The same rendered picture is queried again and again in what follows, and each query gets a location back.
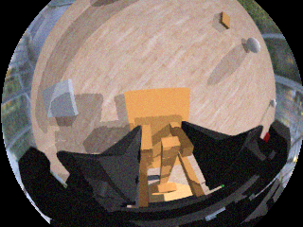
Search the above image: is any red plastic cup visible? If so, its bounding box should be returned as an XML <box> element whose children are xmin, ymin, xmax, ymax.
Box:
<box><xmin>264</xmin><ymin>132</ymin><xmax>270</xmax><ymax>143</ymax></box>

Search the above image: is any white ball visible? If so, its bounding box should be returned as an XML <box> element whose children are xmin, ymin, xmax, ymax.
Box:
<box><xmin>270</xmin><ymin>99</ymin><xmax>276</xmax><ymax>107</ymax></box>
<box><xmin>246</xmin><ymin>37</ymin><xmax>260</xmax><ymax>53</ymax></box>

